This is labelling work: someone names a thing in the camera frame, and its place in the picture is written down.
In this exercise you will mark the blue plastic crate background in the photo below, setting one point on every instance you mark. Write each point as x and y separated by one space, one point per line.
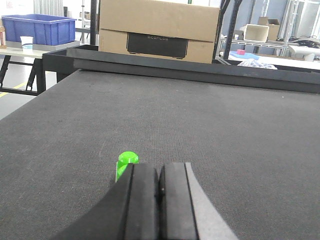
44 29

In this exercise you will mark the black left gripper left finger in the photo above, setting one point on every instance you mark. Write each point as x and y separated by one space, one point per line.
129 210

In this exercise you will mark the metal shelf rack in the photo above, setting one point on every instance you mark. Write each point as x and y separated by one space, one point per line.
299 25

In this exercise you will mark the black conveyor side rail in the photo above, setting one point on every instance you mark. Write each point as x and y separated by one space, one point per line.
227 72

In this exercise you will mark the black conveyor belt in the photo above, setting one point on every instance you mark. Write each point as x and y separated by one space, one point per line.
255 152

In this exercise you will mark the large cardboard box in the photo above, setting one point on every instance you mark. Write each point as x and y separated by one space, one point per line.
158 29

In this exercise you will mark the white paper cup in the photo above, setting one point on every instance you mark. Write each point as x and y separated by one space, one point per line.
27 43

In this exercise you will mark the green toy block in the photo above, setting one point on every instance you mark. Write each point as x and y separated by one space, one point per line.
124 159

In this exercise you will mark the pink small block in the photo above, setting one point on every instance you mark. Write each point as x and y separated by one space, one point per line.
240 52

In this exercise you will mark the grey folding table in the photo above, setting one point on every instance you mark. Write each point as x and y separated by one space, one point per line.
20 65

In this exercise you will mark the small cardboard box on shelf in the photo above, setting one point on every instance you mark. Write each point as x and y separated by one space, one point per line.
273 24

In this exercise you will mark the crumpled plastic bag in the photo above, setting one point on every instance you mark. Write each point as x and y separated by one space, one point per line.
252 63

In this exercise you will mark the white open box on shelf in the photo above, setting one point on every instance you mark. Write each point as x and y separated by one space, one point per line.
255 33

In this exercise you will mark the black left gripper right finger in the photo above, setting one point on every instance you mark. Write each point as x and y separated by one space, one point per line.
185 211

